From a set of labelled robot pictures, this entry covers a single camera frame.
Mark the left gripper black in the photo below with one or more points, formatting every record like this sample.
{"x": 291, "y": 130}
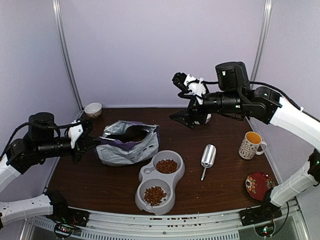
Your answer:
{"x": 83, "y": 144}

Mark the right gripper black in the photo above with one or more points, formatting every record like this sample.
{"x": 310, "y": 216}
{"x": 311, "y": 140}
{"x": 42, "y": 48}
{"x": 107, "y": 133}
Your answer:
{"x": 187, "y": 113}

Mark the purple puppy food bag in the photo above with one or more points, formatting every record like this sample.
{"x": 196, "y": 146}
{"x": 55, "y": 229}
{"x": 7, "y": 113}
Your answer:
{"x": 116, "y": 150}

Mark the metal food scoop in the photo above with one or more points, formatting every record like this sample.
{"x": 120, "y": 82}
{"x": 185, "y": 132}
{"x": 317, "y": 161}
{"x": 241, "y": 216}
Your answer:
{"x": 208, "y": 158}

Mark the grey double pet bowl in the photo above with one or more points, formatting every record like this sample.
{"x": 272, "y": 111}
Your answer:
{"x": 150, "y": 177}

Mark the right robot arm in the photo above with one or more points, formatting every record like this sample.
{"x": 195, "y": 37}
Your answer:
{"x": 268, "y": 104}

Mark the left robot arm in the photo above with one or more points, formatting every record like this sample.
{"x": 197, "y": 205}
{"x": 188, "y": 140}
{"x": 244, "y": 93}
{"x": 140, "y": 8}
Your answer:
{"x": 43, "y": 140}

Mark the white scalloped bowl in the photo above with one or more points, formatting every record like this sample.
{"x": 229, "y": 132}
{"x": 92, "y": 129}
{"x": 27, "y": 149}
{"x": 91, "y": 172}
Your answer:
{"x": 208, "y": 118}

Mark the small white round bowl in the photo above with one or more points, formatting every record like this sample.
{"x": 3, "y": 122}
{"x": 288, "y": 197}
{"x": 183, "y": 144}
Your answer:
{"x": 93, "y": 110}

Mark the kibble in far bowl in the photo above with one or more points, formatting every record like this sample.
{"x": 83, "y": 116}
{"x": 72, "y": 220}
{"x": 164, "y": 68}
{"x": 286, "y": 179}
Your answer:
{"x": 167, "y": 166}

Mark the kibble in bowl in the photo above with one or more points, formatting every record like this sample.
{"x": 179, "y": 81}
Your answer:
{"x": 154, "y": 195}
{"x": 167, "y": 166}

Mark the patterned mug yellow inside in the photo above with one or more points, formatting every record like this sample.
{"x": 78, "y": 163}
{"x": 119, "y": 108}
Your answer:
{"x": 252, "y": 145}

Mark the kibble in near bowl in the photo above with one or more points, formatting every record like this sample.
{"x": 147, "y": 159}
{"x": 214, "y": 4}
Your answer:
{"x": 154, "y": 195}

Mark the red floral plate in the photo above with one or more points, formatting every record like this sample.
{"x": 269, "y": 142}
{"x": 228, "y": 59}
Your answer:
{"x": 257, "y": 184}

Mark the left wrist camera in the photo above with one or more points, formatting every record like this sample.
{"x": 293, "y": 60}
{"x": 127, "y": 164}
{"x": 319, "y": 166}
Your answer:
{"x": 77, "y": 128}

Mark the aluminium front rail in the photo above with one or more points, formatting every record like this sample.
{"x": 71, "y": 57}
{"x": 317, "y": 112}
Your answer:
{"x": 224, "y": 225}

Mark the right aluminium frame post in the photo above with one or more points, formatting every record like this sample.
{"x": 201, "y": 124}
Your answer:
{"x": 263, "y": 35}

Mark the aluminium frame post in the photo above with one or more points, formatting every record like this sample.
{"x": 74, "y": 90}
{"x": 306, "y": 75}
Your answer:
{"x": 65, "y": 53}
{"x": 263, "y": 35}

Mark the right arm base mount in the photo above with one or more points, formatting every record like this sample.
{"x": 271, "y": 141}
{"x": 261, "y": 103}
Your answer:
{"x": 263, "y": 220}

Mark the left aluminium frame post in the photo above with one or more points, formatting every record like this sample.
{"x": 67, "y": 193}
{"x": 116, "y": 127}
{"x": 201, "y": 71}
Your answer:
{"x": 65, "y": 53}

